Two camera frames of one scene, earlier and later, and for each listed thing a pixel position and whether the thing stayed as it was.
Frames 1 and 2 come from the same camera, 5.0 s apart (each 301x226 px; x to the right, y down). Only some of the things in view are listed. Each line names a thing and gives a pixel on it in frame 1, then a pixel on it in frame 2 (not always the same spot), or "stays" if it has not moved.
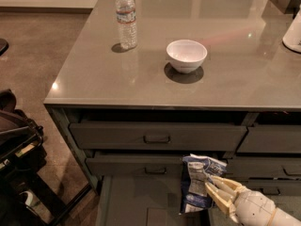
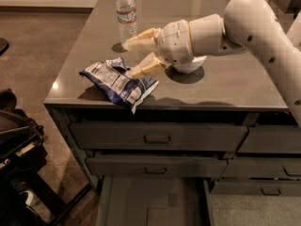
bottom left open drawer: x=146 y=201 stays
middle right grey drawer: x=240 y=168 stays
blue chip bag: x=196 y=172 to x=112 y=76
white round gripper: x=255 y=205 to x=174 y=42
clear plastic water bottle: x=126 y=18 stays
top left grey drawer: x=160 y=137 stays
